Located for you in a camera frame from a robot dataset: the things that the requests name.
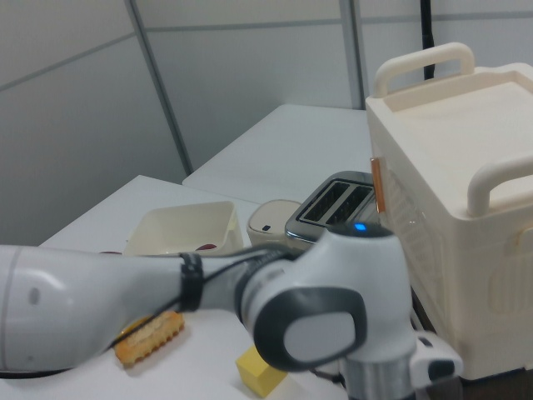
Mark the yellow cube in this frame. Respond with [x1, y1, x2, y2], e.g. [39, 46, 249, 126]
[235, 343, 289, 397]

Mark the small cream lidded bin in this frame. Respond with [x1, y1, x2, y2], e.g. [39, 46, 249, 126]
[247, 198, 303, 251]

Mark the cream and chrome toaster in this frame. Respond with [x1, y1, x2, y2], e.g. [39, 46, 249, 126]
[284, 170, 395, 255]

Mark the white rectangular plastic container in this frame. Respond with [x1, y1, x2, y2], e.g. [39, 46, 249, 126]
[122, 201, 245, 256]

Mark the orange toy sandwich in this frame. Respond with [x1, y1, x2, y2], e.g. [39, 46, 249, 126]
[114, 311, 187, 368]

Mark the thin black stand pole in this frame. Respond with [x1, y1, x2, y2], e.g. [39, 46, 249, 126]
[418, 0, 438, 80]

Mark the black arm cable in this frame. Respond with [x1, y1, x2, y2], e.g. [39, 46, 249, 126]
[112, 245, 301, 347]

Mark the cream plastic crate with handles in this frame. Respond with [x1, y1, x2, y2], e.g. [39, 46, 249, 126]
[365, 41, 533, 381]

